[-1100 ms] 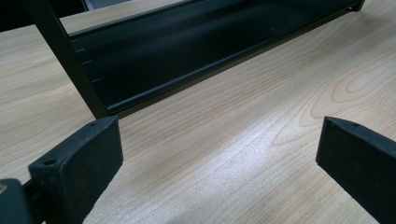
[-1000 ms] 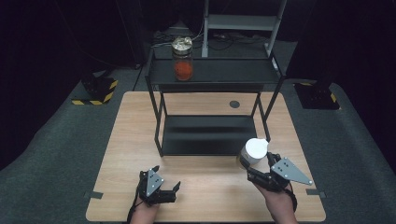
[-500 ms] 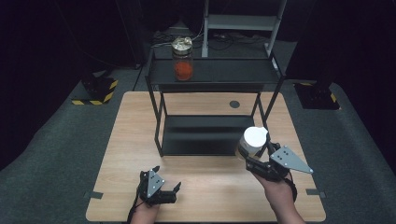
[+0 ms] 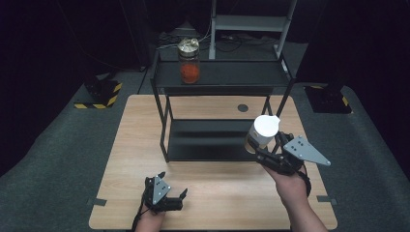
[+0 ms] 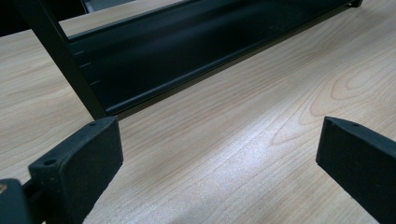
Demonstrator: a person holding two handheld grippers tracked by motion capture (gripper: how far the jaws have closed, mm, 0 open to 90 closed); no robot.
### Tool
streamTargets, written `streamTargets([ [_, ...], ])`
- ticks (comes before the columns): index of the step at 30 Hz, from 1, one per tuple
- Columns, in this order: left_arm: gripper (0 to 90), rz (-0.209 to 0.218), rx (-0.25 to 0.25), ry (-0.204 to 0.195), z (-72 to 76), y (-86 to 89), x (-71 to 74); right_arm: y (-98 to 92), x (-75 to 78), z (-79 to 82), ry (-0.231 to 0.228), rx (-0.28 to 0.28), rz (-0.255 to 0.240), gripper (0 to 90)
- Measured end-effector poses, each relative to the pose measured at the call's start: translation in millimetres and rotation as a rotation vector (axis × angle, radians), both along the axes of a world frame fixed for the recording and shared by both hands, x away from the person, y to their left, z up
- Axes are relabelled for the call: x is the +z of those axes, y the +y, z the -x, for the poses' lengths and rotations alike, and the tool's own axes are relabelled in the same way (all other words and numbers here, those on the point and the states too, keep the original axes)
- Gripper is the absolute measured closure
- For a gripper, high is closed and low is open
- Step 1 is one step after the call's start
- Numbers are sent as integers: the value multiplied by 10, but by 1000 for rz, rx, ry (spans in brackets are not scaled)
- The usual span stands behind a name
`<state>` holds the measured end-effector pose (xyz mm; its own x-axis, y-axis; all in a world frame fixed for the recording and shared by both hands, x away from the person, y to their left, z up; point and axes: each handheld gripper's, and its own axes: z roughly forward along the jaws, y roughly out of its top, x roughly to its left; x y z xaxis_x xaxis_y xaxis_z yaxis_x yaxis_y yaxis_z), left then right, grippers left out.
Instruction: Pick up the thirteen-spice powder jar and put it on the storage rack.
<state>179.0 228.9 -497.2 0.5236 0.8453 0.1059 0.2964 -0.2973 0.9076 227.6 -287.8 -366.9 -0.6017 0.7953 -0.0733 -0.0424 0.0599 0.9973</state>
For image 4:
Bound person's left hand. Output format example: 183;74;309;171
134;208;167;232

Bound yellow black striped stand base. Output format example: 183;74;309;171
73;79;124;110
304;84;354;115

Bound white metal stand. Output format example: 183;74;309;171
208;0;299;73

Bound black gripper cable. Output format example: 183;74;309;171
131;195;150;232
296;163;313;198

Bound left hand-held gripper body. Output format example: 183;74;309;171
143;175;184;214

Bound grey tape strip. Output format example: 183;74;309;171
86;197;107;207
316;194;338;207

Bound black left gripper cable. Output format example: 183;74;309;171
131;195;150;232

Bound white floor cable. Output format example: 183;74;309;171
157;18;214;50

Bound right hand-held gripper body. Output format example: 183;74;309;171
255;134;333;177

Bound dark curtain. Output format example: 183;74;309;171
295;0;410;180
0;0;156;179

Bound black floor cables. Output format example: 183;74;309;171
157;30;279;53

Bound person's right hand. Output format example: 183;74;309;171
262;163;312;208

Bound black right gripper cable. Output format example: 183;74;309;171
296;163;313;198

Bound glass jar with gold lid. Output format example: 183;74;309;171
177;37;201;85

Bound black metal two-tier rack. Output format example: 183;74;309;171
150;52;296;164

